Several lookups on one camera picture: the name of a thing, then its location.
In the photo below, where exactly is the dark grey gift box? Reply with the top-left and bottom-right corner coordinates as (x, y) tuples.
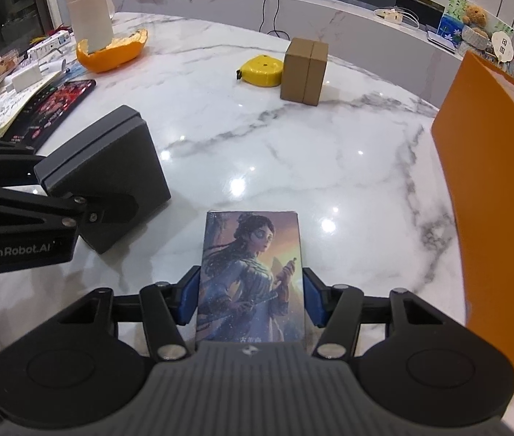
(34, 105), (171, 254)

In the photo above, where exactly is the illustrated card box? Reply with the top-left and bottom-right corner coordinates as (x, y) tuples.
(196, 211), (305, 344)

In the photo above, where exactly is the smartphone with lit screen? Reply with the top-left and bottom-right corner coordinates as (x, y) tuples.
(0, 79), (97, 151)

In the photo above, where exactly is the orange peel bowl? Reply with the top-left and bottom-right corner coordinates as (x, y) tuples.
(76, 29), (149, 74)

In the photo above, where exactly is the yellow tape measure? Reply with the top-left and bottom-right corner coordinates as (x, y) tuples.
(236, 54), (283, 88)

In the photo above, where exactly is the orange storage box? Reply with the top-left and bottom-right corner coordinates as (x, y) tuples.
(431, 52), (514, 366)

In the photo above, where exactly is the brown cardboard box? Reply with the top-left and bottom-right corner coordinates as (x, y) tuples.
(281, 37), (329, 106)

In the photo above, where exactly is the white power strip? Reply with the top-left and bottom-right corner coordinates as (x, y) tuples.
(374, 8), (404, 24)

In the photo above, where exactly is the white round fan sign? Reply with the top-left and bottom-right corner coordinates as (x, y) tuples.
(490, 32), (514, 63)

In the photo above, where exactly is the small teddy bear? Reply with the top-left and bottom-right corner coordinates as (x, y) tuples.
(462, 3), (488, 29)

